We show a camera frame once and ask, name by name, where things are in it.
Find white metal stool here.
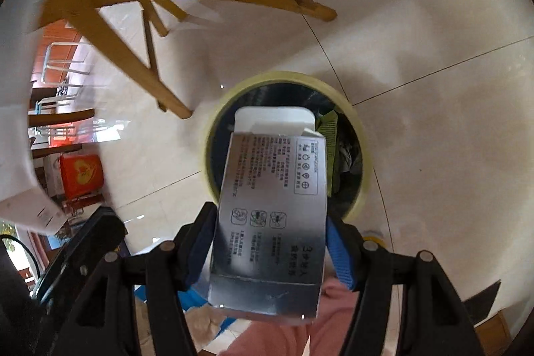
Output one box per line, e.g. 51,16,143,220
39,41,94,90

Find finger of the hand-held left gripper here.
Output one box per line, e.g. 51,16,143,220
32,207,128,301

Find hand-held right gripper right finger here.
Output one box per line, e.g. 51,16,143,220
325,214,487,356

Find yellow slipper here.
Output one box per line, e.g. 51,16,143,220
361,230,386,246

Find yellow-green packet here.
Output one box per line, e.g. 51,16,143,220
315,110,340,198

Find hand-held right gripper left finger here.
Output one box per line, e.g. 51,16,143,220
54,202,218,356

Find yellow waste bin black liner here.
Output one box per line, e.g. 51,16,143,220
203,71,374,221

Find silver box white tray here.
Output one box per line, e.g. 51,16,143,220
207,106,328,325

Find person's pink pants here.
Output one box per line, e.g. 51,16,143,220
225,277,361,356

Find cartoon tablecloth table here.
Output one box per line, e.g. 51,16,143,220
0,0,69,236

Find red bag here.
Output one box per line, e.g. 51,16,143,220
58,153,105,200

